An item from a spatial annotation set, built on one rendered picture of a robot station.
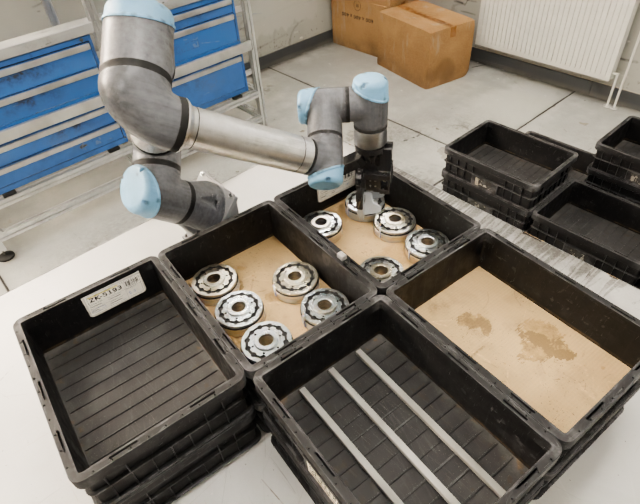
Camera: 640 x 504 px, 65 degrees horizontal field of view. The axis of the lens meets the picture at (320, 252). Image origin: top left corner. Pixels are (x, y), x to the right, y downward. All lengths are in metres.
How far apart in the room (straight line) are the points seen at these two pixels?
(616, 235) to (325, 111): 1.36
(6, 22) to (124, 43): 2.63
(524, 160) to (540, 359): 1.29
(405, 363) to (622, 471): 0.43
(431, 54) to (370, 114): 2.71
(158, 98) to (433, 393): 0.70
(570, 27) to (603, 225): 1.94
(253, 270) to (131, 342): 0.31
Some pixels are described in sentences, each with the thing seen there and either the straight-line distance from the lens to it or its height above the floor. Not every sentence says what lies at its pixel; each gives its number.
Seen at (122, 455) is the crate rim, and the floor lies 0.93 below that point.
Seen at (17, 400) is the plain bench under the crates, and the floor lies 0.70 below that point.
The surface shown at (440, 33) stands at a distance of 3.79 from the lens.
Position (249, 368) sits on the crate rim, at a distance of 0.89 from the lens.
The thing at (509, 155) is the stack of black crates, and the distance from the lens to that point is 2.25.
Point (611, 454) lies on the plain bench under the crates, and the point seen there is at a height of 0.70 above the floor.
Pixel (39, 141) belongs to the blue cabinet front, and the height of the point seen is 0.50.
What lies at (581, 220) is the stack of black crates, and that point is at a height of 0.38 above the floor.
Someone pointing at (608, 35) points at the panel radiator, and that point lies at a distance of 3.75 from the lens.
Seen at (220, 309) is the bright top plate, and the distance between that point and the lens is 1.08.
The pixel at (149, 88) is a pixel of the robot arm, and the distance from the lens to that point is 0.88.
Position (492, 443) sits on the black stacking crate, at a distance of 0.94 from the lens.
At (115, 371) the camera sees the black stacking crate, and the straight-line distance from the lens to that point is 1.10.
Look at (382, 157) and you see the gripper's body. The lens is 1.17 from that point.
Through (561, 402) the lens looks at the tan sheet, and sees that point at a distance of 1.02.
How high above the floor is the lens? 1.65
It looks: 43 degrees down
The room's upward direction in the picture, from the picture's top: 5 degrees counter-clockwise
